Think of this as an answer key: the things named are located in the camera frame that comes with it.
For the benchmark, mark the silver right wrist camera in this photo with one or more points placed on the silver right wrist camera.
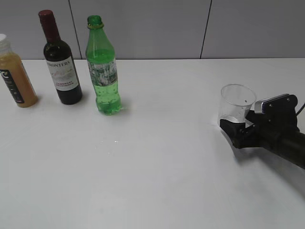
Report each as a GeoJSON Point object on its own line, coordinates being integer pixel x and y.
{"type": "Point", "coordinates": [264, 105]}

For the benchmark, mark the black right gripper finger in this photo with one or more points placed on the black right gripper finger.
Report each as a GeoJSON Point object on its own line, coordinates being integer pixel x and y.
{"type": "Point", "coordinates": [238, 133]}

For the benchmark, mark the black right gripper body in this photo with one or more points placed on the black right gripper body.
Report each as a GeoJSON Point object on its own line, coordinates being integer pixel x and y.
{"type": "Point", "coordinates": [277, 129]}

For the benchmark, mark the transparent plastic cup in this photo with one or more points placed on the transparent plastic cup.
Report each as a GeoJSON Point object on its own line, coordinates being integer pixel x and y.
{"type": "Point", "coordinates": [235, 103]}

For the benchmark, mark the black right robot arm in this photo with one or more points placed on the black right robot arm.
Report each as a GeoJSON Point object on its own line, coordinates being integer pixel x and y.
{"type": "Point", "coordinates": [296, 157]}

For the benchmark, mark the dark red wine bottle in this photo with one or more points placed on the dark red wine bottle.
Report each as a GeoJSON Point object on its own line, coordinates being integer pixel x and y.
{"type": "Point", "coordinates": [60, 61]}

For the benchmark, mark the green sprite plastic bottle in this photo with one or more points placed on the green sprite plastic bottle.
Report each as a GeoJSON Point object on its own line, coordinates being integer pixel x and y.
{"type": "Point", "coordinates": [100, 55]}

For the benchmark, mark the orange juice bottle white cap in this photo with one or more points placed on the orange juice bottle white cap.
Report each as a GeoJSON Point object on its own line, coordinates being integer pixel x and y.
{"type": "Point", "coordinates": [13, 73]}

